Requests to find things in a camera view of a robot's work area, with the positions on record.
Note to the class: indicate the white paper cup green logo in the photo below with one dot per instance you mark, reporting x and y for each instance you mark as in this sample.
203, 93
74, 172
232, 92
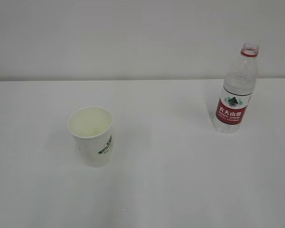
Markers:
91, 128

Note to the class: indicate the clear water bottle red label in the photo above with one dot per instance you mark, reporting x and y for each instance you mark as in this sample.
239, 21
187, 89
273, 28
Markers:
237, 90

